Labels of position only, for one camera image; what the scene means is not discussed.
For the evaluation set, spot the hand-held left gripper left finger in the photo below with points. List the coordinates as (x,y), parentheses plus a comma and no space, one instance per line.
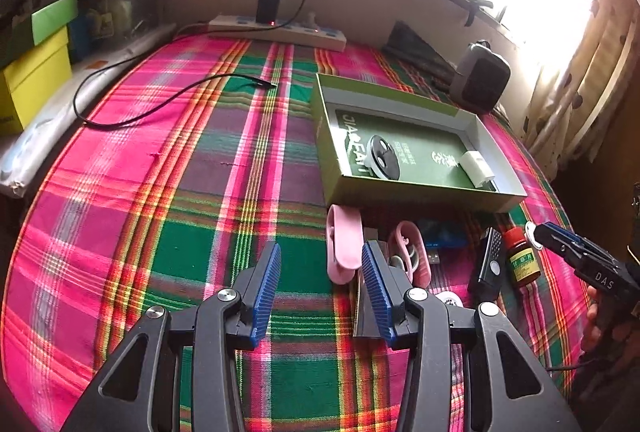
(265,292)

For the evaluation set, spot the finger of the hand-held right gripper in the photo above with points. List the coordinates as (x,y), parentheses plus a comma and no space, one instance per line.
(562,234)
(555,253)

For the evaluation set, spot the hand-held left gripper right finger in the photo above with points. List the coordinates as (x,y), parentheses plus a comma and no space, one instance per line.
(377,292)

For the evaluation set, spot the red-capped brown medicine bottle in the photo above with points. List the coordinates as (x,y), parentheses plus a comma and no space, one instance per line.
(520,262)

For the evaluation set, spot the black grid-textured lighter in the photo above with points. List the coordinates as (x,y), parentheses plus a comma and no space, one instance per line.
(487,262)

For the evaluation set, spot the white bottle cap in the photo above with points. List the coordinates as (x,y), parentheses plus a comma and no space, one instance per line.
(450,298)

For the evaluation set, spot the green cardboard box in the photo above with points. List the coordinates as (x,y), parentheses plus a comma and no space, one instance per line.
(400,197)

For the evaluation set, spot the person's right hand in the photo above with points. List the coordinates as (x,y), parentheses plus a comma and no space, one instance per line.
(595,327)

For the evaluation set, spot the black usb drive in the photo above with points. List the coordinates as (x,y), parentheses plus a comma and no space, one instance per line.
(433,258)

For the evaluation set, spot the blue packet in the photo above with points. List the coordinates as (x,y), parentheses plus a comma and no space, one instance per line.
(442,232)

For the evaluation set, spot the small white box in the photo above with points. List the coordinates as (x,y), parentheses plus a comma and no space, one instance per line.
(477,168)

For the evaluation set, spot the black oval key fob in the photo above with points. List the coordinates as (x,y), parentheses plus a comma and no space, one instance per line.
(381,157)

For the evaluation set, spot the cream dotted curtain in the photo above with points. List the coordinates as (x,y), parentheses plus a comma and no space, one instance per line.
(590,72)

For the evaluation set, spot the dark folded cloth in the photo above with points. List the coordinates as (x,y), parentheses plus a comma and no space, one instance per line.
(420,49)

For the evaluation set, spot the white power strip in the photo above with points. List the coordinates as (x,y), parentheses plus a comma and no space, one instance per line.
(300,34)

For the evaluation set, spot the white plastic mailer bag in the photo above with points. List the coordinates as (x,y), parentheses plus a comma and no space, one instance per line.
(60,112)

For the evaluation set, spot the white plug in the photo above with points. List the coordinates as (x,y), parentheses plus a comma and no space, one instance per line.
(312,21)

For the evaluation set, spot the black charger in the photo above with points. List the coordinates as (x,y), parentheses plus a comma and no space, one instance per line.
(268,7)

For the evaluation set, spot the clear storage container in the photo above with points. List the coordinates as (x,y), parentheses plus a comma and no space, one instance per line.
(125,17)

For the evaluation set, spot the yellow cardboard box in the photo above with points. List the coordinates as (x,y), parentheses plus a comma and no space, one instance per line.
(35,82)

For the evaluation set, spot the green box lid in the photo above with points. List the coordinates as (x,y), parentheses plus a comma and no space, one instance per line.
(45,19)

